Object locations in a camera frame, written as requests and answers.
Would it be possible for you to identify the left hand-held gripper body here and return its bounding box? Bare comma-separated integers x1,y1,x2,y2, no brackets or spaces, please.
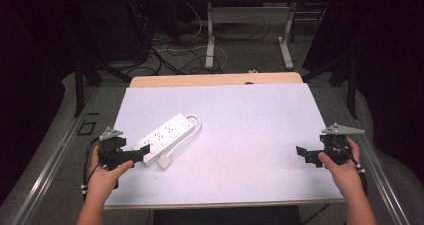
98,126,136,171

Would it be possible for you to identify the white table mat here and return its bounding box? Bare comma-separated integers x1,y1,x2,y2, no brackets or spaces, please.
104,82,345,208

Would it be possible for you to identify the white power strip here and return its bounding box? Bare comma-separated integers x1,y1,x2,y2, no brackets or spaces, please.
132,112,196,167

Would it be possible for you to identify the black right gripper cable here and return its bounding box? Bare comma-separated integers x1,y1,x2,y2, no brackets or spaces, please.
331,140,368,196

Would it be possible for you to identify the aluminium floor rail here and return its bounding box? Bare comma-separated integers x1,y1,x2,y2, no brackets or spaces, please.
9,86,101,225
333,84,411,225

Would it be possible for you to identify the person's right hand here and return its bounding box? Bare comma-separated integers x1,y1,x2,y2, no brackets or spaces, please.
317,136,367,199

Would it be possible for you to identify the black metal stand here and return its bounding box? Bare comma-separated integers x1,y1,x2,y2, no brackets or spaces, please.
73,56,133,118
302,53,359,120

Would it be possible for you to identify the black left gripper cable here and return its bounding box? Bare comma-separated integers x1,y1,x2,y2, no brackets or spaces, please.
81,136,102,201

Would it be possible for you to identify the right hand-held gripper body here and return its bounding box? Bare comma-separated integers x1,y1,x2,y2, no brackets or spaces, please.
318,122,366,167

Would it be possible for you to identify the white power strip cable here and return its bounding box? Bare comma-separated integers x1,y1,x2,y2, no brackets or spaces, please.
156,113,203,170

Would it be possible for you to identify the white desk with metal legs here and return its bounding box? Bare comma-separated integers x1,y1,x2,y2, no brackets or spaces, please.
185,0,338,71

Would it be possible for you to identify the person's left hand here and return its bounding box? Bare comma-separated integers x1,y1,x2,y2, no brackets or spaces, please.
86,145,135,203

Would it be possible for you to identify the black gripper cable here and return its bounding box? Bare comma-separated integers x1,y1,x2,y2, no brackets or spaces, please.
331,140,368,196
81,136,102,201

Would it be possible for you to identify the black square floor frame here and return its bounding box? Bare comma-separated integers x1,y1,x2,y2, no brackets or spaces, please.
76,120,98,137

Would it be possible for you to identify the tangle of floor cables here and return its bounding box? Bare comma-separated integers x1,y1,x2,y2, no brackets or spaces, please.
126,1,278,77

